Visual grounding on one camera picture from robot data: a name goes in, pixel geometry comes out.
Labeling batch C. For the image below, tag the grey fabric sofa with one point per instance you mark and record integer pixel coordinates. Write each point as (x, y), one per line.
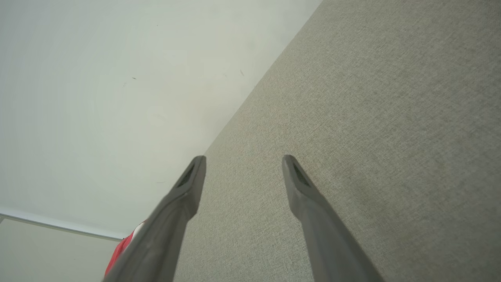
(391, 117)

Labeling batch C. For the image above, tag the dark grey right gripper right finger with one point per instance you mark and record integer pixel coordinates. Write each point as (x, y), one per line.
(325, 243)

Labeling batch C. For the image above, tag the white wall baseboard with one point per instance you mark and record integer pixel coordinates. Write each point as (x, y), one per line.
(39, 223)

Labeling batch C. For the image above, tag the red shorts white hem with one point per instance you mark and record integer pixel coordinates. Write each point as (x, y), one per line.
(117, 250)

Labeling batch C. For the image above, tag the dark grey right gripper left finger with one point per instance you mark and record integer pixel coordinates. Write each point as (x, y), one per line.
(156, 243)

